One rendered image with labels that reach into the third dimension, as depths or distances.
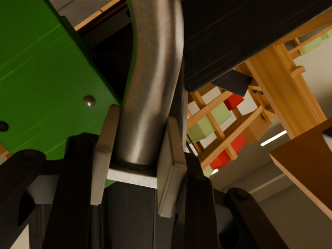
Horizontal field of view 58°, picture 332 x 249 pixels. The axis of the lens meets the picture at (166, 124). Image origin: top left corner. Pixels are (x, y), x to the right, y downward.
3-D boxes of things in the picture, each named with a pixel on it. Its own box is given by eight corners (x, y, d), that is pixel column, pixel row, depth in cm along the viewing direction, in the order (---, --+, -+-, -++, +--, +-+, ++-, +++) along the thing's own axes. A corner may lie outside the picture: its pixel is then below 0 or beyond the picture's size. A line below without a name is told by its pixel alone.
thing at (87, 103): (100, 101, 28) (98, 104, 27) (89, 107, 28) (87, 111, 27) (92, 90, 27) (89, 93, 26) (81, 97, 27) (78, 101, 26)
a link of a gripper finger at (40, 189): (80, 215, 12) (4, 203, 12) (98, 158, 17) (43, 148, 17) (86, 184, 12) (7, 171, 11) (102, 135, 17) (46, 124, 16)
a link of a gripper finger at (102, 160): (100, 207, 14) (84, 204, 14) (113, 145, 21) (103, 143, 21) (111, 151, 13) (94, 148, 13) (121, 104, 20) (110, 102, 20)
